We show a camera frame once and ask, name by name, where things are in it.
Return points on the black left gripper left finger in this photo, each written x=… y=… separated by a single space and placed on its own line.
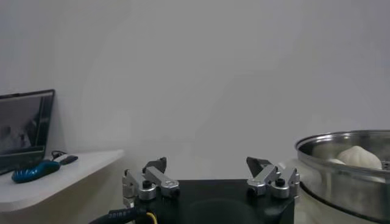
x=158 y=178

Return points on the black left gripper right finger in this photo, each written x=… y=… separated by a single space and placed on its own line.
x=263 y=176

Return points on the white steamed baozi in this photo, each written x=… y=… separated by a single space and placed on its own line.
x=359 y=158

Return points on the stainless steel steamer basket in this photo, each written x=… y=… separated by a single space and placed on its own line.
x=335 y=188

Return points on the white side table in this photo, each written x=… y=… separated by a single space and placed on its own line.
x=76 y=176

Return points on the small black device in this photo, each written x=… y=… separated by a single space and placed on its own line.
x=69 y=159

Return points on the blue computer mouse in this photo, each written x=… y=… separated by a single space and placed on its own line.
x=33 y=173

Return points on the black laptop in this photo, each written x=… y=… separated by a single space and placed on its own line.
x=21 y=128

